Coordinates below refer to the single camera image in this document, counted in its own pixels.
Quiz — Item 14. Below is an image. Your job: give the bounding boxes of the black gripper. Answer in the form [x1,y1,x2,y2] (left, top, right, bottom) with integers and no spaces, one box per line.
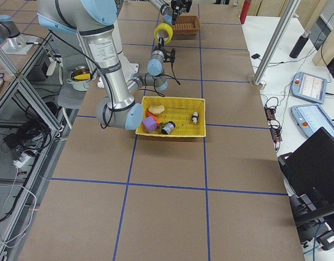
[171,0,187,24]
[153,38,167,56]

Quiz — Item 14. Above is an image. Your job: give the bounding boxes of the yellow clear tape roll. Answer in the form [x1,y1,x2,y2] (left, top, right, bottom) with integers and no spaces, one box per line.
[154,23,173,44]

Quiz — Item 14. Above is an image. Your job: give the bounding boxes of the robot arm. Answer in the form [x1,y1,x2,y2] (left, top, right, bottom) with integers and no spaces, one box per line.
[149,0,192,25]
[37,1,167,130]

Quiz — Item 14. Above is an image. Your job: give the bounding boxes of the brown wicker basket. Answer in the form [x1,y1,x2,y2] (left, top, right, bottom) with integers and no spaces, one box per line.
[171,15,201,35]

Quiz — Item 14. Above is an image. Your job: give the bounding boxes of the yellow woven plastic basket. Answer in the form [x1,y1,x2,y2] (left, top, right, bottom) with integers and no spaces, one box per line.
[135,96,206,138]

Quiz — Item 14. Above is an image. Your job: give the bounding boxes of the toy croissant bread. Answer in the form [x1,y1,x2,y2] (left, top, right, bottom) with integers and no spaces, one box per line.
[148,105,165,115]

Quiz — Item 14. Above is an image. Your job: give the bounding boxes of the red cylinder bottle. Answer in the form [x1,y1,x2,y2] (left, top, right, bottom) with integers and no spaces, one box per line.
[240,0,251,24]

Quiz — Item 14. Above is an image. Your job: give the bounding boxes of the toy carrot with leaves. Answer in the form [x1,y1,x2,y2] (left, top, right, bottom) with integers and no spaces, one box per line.
[146,110,167,127]

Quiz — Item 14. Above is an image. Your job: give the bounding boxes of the panda figurine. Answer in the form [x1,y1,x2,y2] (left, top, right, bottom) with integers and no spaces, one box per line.
[191,111,199,124]

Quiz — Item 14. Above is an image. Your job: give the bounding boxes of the purple foam cube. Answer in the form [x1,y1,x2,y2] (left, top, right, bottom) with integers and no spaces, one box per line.
[142,116,157,133]

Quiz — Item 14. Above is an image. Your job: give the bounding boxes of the silver black battery can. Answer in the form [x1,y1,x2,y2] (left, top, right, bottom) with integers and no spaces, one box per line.
[161,121,175,135]

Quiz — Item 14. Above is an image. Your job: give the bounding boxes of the white enamel pot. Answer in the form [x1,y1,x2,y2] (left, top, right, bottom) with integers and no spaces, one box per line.
[66,66,93,92]

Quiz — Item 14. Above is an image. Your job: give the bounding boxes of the small black phone device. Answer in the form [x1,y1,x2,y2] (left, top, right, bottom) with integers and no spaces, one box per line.
[251,53,260,59]

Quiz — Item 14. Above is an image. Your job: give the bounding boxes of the black water bottle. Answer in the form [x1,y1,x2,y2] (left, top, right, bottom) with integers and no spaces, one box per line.
[289,30,311,59]

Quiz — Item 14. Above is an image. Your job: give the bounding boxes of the blue teach pendant far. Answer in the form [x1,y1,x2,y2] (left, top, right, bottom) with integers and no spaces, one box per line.
[291,71,327,104]

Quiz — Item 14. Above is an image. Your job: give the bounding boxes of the blue teach pendant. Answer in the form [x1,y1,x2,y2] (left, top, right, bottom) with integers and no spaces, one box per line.
[291,71,327,104]
[291,103,334,138]

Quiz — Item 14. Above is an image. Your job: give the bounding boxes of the blue teach pendant near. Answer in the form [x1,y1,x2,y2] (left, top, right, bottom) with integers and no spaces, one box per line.
[291,103,334,138]

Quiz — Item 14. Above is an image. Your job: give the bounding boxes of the black laptop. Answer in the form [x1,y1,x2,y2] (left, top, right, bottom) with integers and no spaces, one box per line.
[278,127,334,203]

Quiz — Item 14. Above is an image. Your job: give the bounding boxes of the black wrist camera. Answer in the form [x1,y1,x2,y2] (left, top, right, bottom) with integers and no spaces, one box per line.
[165,48,176,64]

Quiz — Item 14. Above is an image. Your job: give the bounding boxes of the aluminium frame post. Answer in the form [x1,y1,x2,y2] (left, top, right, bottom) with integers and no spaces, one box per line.
[253,0,300,90]

